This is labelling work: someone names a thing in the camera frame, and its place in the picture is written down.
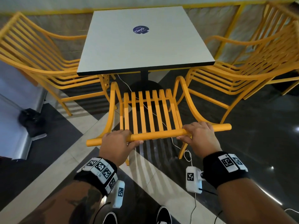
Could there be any person's left hand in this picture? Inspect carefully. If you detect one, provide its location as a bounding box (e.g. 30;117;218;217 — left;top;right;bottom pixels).
99;129;144;168

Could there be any person's right hand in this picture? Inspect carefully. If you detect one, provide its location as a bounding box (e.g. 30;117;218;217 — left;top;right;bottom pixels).
176;122;222;159

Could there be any yellow slatted metal chair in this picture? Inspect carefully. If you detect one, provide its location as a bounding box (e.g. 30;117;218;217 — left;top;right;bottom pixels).
86;76;232;166
243;1;299;96
0;12;117;116
176;20;299;124

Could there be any person's right forearm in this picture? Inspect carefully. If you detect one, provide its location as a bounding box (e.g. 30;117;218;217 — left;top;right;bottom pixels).
216;178;297;224

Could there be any person's left forearm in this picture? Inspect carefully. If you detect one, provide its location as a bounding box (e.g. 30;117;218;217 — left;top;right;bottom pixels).
19;181;103;224

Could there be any black wristband with marker tags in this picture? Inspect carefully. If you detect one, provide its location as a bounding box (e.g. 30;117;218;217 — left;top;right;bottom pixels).
74;157;118;196
203;152;250;189

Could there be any black shoe with white sole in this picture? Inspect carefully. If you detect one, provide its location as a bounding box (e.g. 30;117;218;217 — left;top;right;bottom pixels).
156;206;172;224
103;212;117;224

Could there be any black bag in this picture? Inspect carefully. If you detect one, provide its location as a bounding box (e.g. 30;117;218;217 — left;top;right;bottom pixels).
19;108;46;138

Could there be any silver metal bench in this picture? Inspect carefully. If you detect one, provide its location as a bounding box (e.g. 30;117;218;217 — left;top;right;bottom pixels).
0;61;48;160

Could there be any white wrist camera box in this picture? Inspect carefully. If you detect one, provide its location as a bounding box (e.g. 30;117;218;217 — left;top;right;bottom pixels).
110;180;125;208
186;166;207;194

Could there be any black table pedestal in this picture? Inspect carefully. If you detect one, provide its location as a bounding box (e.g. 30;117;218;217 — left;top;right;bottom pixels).
127;70;161;93

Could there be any black cable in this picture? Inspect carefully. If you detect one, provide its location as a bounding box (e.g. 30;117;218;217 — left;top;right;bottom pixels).
199;188;223;224
92;202;111;224

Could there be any yellow metal partition frame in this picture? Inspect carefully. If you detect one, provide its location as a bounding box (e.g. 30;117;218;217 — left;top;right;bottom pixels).
0;0;299;60

